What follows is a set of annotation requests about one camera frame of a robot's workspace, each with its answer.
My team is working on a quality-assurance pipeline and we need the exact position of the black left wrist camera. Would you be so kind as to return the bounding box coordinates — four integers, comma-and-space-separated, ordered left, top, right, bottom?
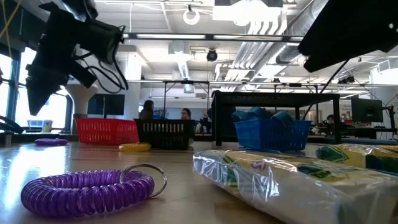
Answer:
83, 17, 126, 65

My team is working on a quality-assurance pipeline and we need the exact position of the black background rig frame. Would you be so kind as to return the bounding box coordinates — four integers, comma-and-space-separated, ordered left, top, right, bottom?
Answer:
127, 79, 212, 121

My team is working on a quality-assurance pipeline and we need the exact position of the black plastic basket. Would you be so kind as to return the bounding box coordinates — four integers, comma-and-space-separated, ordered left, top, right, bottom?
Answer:
134, 118, 199, 151

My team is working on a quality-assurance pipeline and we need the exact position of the blue plastic basket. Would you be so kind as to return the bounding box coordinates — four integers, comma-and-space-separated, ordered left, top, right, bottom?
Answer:
234, 119, 312, 152

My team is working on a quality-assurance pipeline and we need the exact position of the white mushroom lamp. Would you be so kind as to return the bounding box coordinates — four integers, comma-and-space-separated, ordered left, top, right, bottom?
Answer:
63, 82, 100, 135

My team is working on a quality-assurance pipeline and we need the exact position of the red plastic basket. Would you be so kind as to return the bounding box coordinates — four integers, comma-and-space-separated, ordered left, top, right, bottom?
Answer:
74, 118, 140, 146

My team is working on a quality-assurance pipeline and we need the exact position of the black track light cluster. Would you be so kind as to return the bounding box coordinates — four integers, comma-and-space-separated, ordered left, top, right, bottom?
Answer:
338, 75, 356, 85

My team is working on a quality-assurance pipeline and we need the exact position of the white hanging ring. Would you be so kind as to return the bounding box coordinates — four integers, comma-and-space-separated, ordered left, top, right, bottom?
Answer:
183, 7, 201, 26

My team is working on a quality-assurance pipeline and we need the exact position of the yellow crayon pack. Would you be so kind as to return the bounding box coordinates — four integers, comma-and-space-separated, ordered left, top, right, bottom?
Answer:
315, 142, 398, 175
192, 148, 398, 224

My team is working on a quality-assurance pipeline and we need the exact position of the black ceiling spotlight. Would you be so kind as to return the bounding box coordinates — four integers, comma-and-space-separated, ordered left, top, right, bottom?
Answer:
206, 49, 219, 63

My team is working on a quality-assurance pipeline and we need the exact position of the purple coil wrist keychain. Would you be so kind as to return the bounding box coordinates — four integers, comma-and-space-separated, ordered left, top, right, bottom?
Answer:
20, 163, 168, 218
34, 138, 69, 147

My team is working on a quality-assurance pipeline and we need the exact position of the silver ventilation duct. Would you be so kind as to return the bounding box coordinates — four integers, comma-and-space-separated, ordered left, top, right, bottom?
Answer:
275, 0, 329, 66

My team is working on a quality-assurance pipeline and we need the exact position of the black overhead beam with lights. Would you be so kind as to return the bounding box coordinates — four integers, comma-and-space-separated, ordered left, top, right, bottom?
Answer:
123, 32, 304, 44

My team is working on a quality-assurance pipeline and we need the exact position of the black computer monitor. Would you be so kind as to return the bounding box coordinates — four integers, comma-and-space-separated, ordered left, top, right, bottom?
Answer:
87, 93, 126, 119
351, 97, 384, 123

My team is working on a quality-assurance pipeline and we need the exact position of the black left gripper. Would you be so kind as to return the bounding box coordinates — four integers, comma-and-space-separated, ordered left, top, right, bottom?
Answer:
25, 2, 97, 116

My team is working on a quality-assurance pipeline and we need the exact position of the black perforated metal shelf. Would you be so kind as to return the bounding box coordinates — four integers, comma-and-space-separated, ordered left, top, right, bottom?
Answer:
211, 91, 342, 147

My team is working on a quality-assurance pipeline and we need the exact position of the long black cable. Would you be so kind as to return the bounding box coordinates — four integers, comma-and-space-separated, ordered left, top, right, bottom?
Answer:
302, 58, 351, 121

